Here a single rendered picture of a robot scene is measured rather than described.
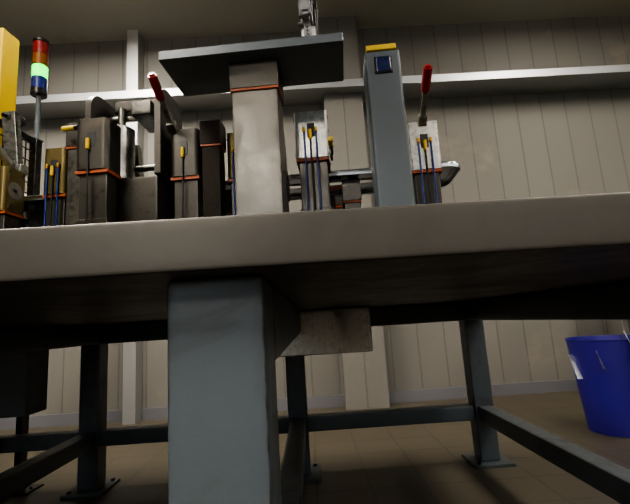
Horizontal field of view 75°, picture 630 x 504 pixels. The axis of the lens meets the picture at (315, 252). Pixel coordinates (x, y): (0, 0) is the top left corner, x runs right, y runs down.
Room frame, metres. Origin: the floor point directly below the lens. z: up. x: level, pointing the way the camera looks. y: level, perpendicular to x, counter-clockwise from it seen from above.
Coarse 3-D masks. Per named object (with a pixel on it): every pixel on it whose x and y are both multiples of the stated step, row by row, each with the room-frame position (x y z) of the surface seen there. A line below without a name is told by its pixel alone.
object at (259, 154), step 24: (240, 72) 0.76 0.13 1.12; (264, 72) 0.76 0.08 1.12; (240, 96) 0.77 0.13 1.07; (264, 96) 0.77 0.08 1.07; (240, 120) 0.77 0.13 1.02; (264, 120) 0.77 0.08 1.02; (240, 144) 0.77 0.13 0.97; (264, 144) 0.77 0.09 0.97; (240, 168) 0.77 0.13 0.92; (264, 168) 0.77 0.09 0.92; (240, 192) 0.77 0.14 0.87; (264, 192) 0.77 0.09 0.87
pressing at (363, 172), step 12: (444, 168) 1.06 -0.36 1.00; (456, 168) 1.06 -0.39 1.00; (336, 180) 1.10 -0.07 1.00; (360, 180) 1.11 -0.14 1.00; (444, 180) 1.16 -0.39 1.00; (300, 192) 1.19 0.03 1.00; (336, 192) 1.21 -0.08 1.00; (372, 192) 1.21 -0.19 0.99; (24, 204) 1.14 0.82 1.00; (36, 204) 1.14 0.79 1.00; (24, 216) 1.25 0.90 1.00
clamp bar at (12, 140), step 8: (8, 112) 1.01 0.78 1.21; (16, 112) 1.01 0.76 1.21; (8, 120) 1.01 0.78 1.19; (16, 120) 1.01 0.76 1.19; (24, 120) 1.05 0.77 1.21; (8, 128) 1.01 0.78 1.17; (16, 128) 1.02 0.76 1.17; (8, 136) 1.02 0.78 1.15; (16, 136) 1.02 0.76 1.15; (8, 144) 1.02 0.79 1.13; (16, 144) 1.02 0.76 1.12; (8, 152) 1.02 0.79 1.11; (16, 152) 1.02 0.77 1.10; (16, 160) 1.02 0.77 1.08; (16, 168) 1.03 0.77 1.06
